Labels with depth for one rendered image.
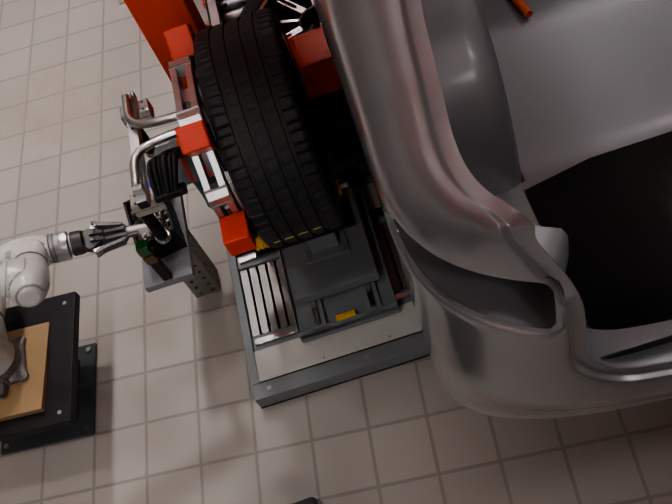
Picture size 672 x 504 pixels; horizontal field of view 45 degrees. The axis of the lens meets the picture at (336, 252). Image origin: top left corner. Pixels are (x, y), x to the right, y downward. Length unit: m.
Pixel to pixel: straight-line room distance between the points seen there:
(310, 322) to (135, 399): 0.75
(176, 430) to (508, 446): 1.16
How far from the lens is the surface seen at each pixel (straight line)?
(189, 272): 2.70
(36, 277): 2.39
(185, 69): 2.26
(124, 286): 3.37
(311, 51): 2.81
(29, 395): 2.94
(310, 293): 2.78
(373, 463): 2.75
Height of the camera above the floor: 2.60
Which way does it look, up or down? 57 degrees down
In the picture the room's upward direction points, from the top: 24 degrees counter-clockwise
